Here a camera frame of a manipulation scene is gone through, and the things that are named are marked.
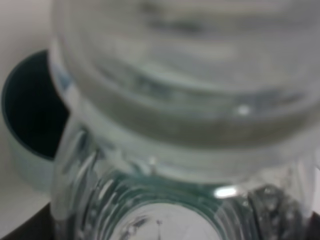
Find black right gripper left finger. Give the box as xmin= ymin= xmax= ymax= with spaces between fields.
xmin=1 ymin=203 xmax=54 ymax=240

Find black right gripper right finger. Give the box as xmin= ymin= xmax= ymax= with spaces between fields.
xmin=309 ymin=212 xmax=320 ymax=240

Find clear bottle with green label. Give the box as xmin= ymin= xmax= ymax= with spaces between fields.
xmin=49 ymin=0 xmax=320 ymax=240

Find teal plastic cup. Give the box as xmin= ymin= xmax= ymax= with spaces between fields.
xmin=1 ymin=50 xmax=69 ymax=194

